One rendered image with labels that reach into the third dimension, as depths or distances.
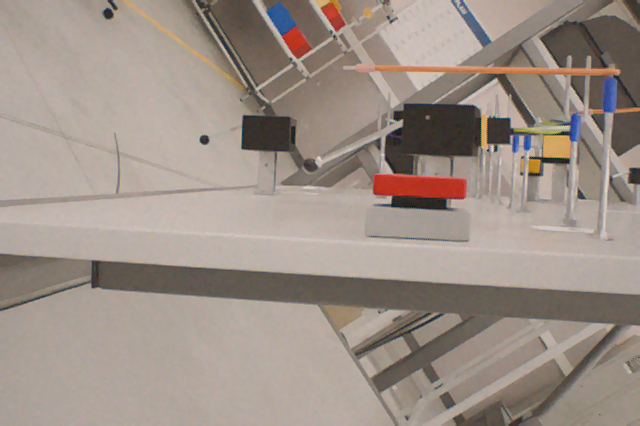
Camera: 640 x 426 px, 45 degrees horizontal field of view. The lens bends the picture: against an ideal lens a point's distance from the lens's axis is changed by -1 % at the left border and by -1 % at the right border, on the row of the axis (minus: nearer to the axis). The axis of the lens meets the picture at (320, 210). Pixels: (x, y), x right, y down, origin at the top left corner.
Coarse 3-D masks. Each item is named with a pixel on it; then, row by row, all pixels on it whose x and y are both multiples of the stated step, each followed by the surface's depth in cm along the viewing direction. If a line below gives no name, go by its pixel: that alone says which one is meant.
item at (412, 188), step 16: (384, 176) 42; (400, 176) 42; (416, 176) 42; (432, 176) 42; (384, 192) 42; (400, 192) 42; (416, 192) 42; (432, 192) 42; (448, 192) 42; (464, 192) 41; (432, 208) 43
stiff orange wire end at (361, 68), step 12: (360, 72) 51; (372, 72) 51; (456, 72) 50; (468, 72) 49; (480, 72) 49; (492, 72) 49; (504, 72) 49; (516, 72) 49; (528, 72) 48; (540, 72) 48; (552, 72) 48; (564, 72) 48; (576, 72) 48; (588, 72) 47; (600, 72) 47; (612, 72) 47
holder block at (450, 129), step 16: (416, 112) 61; (432, 112) 61; (448, 112) 60; (464, 112) 60; (416, 128) 61; (432, 128) 61; (448, 128) 61; (464, 128) 60; (416, 144) 61; (432, 144) 61; (448, 144) 61; (464, 144) 60
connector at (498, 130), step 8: (480, 120) 60; (488, 120) 60; (496, 120) 60; (504, 120) 60; (480, 128) 60; (488, 128) 60; (496, 128) 60; (504, 128) 60; (512, 128) 60; (480, 136) 60; (488, 136) 60; (496, 136) 60; (504, 136) 60; (480, 144) 61; (488, 144) 61; (496, 144) 61; (504, 144) 61
